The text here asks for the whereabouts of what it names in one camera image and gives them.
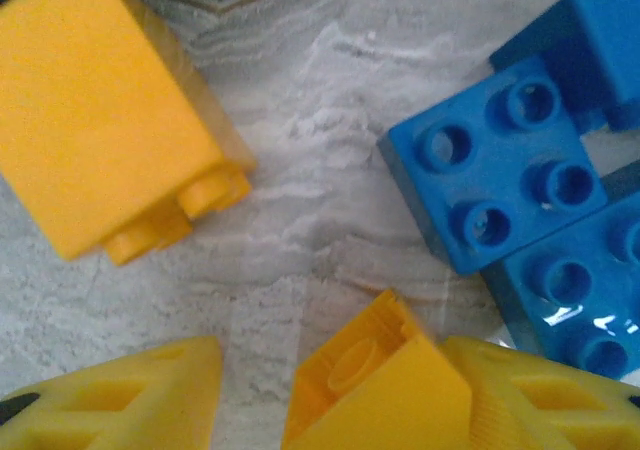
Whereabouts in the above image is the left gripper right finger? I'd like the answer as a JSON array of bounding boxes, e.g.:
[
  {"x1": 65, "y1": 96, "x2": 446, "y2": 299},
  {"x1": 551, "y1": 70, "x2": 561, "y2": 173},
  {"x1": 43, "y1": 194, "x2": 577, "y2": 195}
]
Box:
[{"x1": 439, "y1": 336, "x2": 640, "y2": 450}]

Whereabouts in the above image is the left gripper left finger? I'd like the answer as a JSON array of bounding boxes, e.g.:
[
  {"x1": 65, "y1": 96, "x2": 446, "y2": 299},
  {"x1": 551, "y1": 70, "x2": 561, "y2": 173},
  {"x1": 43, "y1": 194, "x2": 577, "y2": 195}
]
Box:
[{"x1": 0, "y1": 336, "x2": 224, "y2": 450}]

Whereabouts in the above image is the long blue lego brick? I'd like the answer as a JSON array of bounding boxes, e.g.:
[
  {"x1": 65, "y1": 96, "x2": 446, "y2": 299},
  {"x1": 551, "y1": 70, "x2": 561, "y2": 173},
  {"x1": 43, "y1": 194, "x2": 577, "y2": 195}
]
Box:
[{"x1": 482, "y1": 204, "x2": 640, "y2": 384}]

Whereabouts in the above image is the yellow sloped lego brick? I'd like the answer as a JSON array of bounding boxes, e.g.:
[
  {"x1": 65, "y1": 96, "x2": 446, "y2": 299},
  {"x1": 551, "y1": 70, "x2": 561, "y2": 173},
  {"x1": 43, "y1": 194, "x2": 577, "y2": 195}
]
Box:
[{"x1": 282, "y1": 289, "x2": 474, "y2": 450}]

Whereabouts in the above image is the small blue lego brick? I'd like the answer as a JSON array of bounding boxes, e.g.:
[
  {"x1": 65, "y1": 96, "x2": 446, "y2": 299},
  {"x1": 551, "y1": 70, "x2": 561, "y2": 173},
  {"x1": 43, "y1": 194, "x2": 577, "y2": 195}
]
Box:
[
  {"x1": 489, "y1": 0, "x2": 640, "y2": 134},
  {"x1": 377, "y1": 54, "x2": 609, "y2": 276}
]

